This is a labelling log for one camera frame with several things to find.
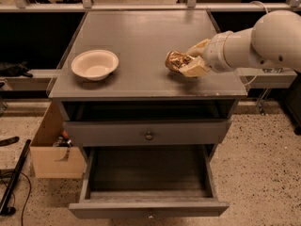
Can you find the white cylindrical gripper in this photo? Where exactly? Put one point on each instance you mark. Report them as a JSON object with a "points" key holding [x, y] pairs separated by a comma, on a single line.
{"points": [[213, 52]]}

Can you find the crushed orange metallic can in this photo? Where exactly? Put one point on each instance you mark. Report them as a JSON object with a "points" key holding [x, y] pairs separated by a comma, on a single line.
{"points": [[176, 60]]}

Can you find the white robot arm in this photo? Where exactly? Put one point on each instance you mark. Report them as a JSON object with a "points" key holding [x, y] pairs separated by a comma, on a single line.
{"points": [[273, 42]]}

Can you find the closed grey upper drawer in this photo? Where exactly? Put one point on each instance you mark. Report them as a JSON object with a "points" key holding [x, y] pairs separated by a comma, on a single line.
{"points": [[132, 133]]}

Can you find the grey wooden drawer cabinet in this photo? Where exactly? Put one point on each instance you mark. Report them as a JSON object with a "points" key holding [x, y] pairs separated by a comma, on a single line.
{"points": [[142, 88]]}

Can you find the round metal drawer knob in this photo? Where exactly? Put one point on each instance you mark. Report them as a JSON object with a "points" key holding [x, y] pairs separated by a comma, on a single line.
{"points": [[149, 136]]}

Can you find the open grey lower drawer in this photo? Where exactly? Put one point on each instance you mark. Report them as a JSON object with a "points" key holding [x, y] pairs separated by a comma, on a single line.
{"points": [[148, 182]]}

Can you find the white paper bowl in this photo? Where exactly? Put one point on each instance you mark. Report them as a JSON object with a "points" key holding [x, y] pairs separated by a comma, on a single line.
{"points": [[94, 65]]}

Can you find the items inside cardboard box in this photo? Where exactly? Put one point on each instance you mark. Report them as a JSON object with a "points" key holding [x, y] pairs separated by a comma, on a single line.
{"points": [[63, 140]]}

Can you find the black bag on ledge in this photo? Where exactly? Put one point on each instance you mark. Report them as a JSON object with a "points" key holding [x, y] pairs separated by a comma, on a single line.
{"points": [[8, 69]]}

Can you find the brown cardboard box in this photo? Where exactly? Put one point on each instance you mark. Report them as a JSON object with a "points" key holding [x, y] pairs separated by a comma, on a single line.
{"points": [[48, 160]]}

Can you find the black flat tool on floor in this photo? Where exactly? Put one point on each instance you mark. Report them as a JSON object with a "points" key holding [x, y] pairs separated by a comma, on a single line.
{"points": [[8, 141]]}

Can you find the black stand pole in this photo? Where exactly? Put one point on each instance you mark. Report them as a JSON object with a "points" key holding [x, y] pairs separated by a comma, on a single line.
{"points": [[14, 176]]}

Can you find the metal railing frame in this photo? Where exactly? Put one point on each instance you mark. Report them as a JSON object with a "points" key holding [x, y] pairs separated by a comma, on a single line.
{"points": [[26, 6]]}

